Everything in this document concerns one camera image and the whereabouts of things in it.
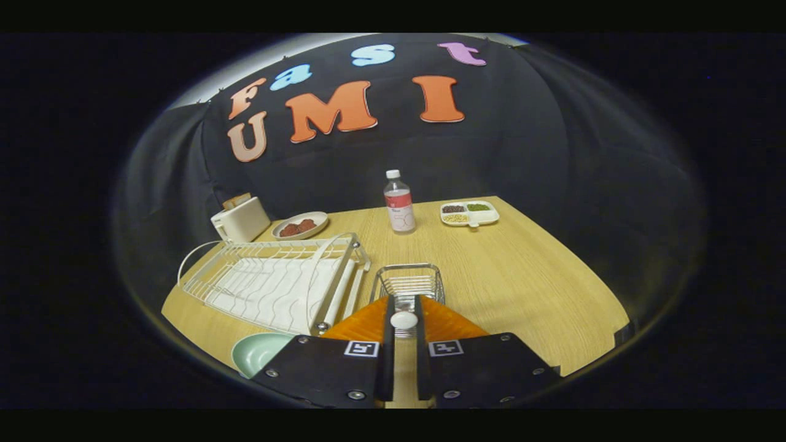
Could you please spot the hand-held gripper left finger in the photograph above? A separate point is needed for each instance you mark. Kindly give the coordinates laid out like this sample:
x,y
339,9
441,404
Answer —
x,y
319,374

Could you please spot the pile of yellow beans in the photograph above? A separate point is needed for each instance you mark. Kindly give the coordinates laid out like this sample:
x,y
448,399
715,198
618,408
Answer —
x,y
455,218

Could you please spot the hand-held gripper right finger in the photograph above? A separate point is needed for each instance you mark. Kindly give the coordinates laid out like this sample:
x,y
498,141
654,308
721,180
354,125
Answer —
x,y
485,371

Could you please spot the white divided snack tray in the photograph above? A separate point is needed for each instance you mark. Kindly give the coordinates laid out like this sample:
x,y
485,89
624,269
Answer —
x,y
485,218

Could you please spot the white toaster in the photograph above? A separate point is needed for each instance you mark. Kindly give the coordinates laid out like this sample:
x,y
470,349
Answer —
x,y
242,224

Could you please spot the white drip tray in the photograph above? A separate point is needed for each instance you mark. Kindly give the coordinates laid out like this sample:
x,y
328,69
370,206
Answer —
x,y
270,288

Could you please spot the black backdrop cloth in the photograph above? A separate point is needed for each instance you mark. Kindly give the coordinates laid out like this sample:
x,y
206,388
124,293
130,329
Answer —
x,y
522,135

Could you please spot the white spoon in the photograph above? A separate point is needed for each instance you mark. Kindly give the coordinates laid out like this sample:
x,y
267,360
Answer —
x,y
403,320

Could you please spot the brown toast slice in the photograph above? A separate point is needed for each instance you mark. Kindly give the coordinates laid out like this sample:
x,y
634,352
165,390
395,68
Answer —
x,y
231,203
243,198

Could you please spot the pile of brown beans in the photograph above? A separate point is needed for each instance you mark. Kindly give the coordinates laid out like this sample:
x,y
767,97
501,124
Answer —
x,y
454,209

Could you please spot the pile of green beans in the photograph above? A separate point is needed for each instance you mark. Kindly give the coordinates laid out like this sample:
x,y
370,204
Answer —
x,y
479,207

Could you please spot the red raw meat slice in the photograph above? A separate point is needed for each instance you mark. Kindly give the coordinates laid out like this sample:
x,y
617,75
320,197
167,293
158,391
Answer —
x,y
290,230
307,225

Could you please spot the light green plate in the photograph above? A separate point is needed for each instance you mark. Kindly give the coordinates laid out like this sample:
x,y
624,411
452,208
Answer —
x,y
255,353

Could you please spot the clear bottle with red label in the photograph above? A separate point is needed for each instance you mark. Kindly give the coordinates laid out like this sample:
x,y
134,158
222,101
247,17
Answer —
x,y
400,212

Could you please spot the beige round meat dish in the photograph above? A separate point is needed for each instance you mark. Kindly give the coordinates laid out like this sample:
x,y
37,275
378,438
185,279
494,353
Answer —
x,y
319,216

